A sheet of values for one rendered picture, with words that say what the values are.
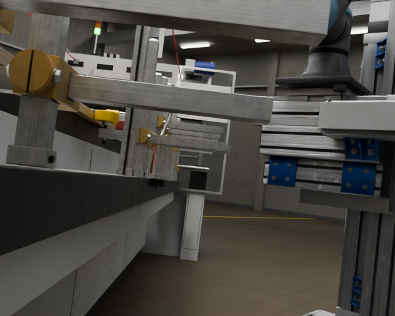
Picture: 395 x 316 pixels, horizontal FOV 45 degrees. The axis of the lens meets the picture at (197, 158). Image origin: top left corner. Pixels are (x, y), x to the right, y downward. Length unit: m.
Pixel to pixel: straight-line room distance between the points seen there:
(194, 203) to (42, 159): 3.82
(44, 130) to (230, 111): 0.23
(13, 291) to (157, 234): 3.93
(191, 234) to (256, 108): 3.81
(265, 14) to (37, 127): 0.32
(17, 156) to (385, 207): 1.10
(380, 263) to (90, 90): 1.12
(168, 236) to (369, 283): 3.16
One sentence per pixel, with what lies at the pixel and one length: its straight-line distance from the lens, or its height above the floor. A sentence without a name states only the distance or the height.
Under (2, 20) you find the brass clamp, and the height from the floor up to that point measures 0.82.
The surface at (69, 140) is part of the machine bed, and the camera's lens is 1.50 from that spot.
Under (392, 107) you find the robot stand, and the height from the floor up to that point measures 0.94.
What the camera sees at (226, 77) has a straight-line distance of 4.46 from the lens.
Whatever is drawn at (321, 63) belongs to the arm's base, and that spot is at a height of 1.09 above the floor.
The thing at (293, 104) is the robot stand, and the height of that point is 0.97.
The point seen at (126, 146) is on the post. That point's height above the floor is 0.78.
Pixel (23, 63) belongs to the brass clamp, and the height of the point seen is 0.81.
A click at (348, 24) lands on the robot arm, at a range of 1.50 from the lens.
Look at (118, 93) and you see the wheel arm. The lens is 0.62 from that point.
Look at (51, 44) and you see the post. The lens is 0.61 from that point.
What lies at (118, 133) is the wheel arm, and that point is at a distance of 1.63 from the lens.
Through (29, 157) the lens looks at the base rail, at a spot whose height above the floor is 0.71.
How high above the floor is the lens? 0.70
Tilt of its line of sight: 3 degrees up
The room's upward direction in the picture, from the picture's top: 7 degrees clockwise
